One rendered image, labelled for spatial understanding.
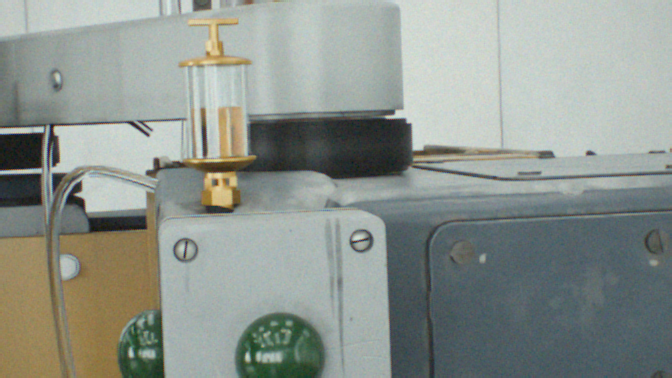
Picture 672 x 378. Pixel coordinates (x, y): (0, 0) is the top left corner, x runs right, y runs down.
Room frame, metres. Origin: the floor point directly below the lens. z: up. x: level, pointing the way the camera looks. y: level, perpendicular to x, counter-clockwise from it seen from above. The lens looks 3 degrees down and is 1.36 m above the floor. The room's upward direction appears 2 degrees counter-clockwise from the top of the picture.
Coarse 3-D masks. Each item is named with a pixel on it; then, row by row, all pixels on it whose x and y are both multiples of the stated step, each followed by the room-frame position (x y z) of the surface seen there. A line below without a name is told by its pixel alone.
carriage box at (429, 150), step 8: (432, 144) 1.10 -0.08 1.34; (416, 152) 1.11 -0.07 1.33; (424, 152) 1.11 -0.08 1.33; (432, 152) 1.08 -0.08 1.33; (440, 152) 1.05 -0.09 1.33; (448, 152) 1.02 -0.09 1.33; (456, 152) 1.00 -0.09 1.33; (464, 152) 0.96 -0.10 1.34; (472, 152) 0.93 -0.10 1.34; (480, 152) 0.92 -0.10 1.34; (488, 152) 0.90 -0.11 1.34; (496, 152) 0.88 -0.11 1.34; (504, 152) 0.80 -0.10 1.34; (512, 152) 0.80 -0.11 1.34; (520, 152) 0.80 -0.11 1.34; (528, 152) 0.80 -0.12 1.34; (536, 152) 0.80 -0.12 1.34; (544, 152) 0.80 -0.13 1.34; (552, 152) 0.80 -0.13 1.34; (160, 160) 0.99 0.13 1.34; (168, 160) 0.92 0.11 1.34; (176, 160) 1.09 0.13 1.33; (160, 168) 0.77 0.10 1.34; (168, 168) 0.77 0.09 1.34; (176, 168) 0.77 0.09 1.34
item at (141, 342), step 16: (144, 320) 0.44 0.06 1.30; (160, 320) 0.44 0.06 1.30; (128, 336) 0.44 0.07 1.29; (144, 336) 0.44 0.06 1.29; (160, 336) 0.44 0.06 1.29; (128, 352) 0.44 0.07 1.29; (144, 352) 0.44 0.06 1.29; (160, 352) 0.44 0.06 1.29; (128, 368) 0.44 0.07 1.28; (144, 368) 0.44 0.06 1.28; (160, 368) 0.44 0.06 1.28
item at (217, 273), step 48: (192, 240) 0.44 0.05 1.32; (240, 240) 0.43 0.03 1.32; (288, 240) 0.44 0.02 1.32; (336, 240) 0.44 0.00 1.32; (384, 240) 0.44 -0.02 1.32; (192, 288) 0.43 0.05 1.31; (240, 288) 0.43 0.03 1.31; (288, 288) 0.44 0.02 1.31; (336, 288) 0.44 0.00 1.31; (384, 288) 0.44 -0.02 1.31; (192, 336) 0.43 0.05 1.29; (336, 336) 0.44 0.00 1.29; (384, 336) 0.44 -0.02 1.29
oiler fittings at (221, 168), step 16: (208, 48) 0.51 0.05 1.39; (192, 64) 0.50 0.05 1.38; (208, 64) 0.50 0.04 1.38; (224, 64) 0.50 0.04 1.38; (240, 64) 0.51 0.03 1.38; (192, 160) 0.51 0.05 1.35; (208, 160) 0.50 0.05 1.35; (224, 160) 0.50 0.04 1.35; (240, 160) 0.50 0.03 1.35; (208, 176) 0.51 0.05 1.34; (224, 176) 0.51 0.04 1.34; (208, 192) 0.51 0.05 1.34; (224, 192) 0.51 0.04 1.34; (240, 192) 0.52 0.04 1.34
